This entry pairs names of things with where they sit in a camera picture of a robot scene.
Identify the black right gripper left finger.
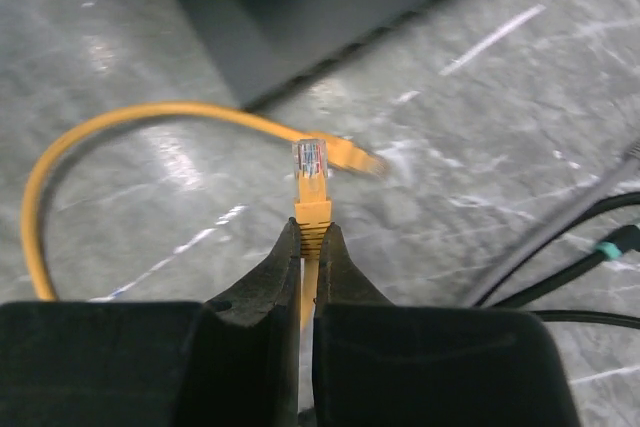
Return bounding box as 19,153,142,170
1,221,301,426

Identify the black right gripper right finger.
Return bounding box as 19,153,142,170
312,225,580,426

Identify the yellow ethernet cable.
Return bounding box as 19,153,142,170
20,101,389,333

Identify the long black ethernet cable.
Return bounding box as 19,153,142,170
479,191,640,331

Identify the grey ethernet cable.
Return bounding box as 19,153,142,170
462,139,640,307

